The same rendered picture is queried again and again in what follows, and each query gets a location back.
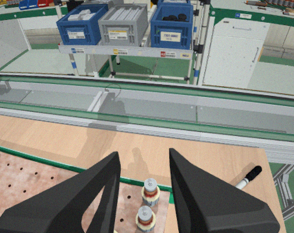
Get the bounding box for green and grey conveyor belt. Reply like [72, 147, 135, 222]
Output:
[0, 72, 294, 221]

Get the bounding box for row of blue and red plastic parts bins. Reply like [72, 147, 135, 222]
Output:
[19, 0, 55, 10]

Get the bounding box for green flat bar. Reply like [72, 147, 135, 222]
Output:
[0, 146, 174, 204]

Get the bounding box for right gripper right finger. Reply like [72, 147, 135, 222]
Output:
[169, 148, 280, 233]

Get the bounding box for grey metal shelf rack with plastic storage bins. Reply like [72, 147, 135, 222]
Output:
[53, 0, 211, 85]

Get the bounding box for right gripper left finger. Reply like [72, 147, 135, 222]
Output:
[0, 151, 121, 233]

